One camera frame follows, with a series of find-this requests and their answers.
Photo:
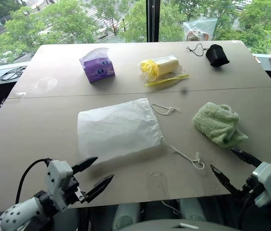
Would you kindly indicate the dark window frame post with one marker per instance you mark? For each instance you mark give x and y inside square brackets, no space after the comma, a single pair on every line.
[152,20]

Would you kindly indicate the grey rounded robot body part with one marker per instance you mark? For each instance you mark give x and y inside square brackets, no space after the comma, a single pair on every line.
[192,209]
[126,216]

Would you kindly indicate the green towel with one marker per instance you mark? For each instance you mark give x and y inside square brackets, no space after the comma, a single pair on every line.
[218,124]

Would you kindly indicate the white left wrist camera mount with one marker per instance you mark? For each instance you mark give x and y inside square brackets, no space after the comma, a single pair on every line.
[57,178]

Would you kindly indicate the grey curved robot body part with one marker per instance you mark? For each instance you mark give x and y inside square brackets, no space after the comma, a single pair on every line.
[174,226]

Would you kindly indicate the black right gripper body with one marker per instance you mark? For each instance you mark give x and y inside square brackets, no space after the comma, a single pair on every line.
[249,190]

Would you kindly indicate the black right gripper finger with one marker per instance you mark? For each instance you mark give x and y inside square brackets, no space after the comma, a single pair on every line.
[247,157]
[223,180]

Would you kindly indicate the yellow item in zip bag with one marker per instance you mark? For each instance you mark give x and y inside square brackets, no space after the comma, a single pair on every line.
[164,66]

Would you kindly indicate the clear plastic bag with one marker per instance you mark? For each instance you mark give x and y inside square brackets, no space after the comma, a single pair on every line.
[199,30]

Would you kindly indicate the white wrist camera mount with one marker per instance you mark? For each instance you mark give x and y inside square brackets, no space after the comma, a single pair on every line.
[57,178]
[268,180]

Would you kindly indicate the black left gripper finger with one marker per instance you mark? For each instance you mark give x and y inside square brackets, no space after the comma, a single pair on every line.
[83,164]
[99,186]

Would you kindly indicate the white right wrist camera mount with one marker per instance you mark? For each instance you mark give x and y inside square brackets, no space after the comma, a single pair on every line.
[268,180]

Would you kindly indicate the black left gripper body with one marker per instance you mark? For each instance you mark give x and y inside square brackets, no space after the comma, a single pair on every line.
[74,193]

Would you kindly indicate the purple tissue pack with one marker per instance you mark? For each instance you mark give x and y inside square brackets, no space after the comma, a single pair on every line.
[99,68]

